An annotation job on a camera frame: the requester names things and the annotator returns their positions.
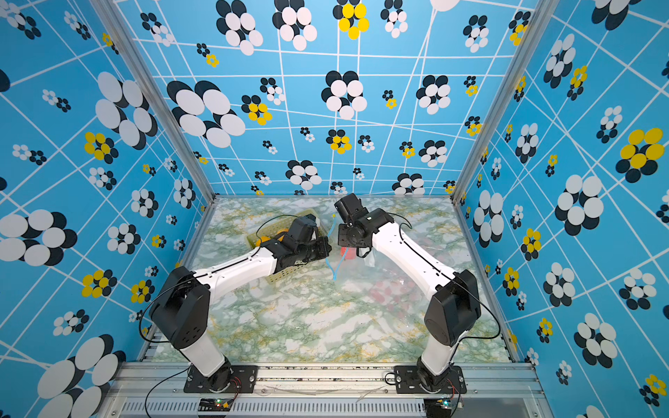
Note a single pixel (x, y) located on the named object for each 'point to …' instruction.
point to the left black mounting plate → (229, 379)
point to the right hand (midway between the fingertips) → (351, 237)
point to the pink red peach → (351, 252)
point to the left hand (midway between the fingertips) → (338, 246)
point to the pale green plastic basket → (271, 232)
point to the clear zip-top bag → (375, 295)
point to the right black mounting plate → (418, 380)
